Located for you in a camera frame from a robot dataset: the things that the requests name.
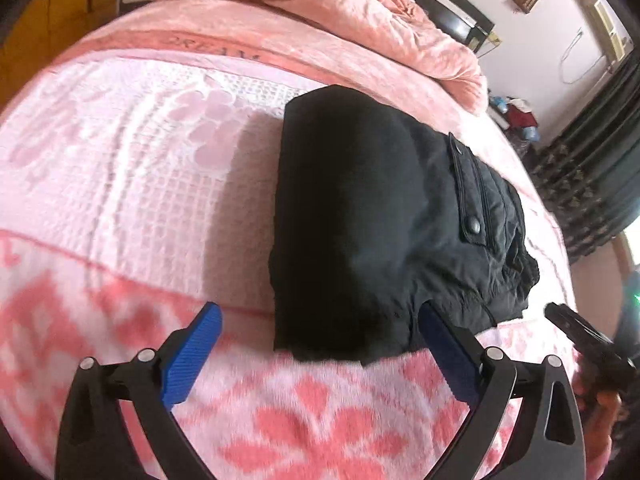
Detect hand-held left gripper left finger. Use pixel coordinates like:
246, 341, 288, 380
56, 302, 222, 480

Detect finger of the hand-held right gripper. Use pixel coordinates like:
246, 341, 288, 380
544, 302, 630, 392

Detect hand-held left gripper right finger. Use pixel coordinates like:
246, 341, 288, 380
419, 302, 586, 480

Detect black pants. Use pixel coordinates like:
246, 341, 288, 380
268, 85, 541, 366

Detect person's right hand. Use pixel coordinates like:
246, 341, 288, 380
574, 357, 623, 467

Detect dark patterned curtain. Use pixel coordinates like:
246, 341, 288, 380
530, 45, 640, 263

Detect pink floral bed blanket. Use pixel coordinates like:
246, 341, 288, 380
0, 0, 581, 480

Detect red cloth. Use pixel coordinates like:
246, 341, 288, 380
509, 109, 540, 130

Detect beige air conditioner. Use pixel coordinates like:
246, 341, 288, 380
575, 0, 633, 63

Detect dark wooden headboard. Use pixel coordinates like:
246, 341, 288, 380
310, 0, 496, 53

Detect pink quilt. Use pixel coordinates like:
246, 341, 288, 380
152, 0, 488, 113

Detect yellow wooden wardrobe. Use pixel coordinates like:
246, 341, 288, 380
0, 0, 126, 111

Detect white wall cable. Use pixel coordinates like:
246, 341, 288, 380
560, 27, 617, 84

